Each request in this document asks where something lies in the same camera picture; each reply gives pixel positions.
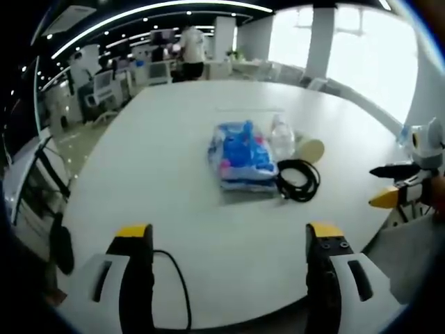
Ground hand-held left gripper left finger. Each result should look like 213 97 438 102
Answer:
67 223 155 334

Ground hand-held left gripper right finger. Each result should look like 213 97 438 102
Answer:
305 222 401 334

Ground round cream lid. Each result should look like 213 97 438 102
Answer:
293 137 325 164

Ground clear plastic water bottle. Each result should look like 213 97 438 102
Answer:
270 113 296 161

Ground blue plastic packet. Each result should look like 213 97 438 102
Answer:
207 119 279 193

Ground person's right hand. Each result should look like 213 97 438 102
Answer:
426 173 445 216

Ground black office chair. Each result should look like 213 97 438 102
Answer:
6 136 75 276

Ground white table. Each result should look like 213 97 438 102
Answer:
55 80 414 331

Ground white pillar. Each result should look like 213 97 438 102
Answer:
304 6 339 81

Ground white machine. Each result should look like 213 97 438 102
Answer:
92 67 133 102

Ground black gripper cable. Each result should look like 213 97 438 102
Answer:
152 248 193 334

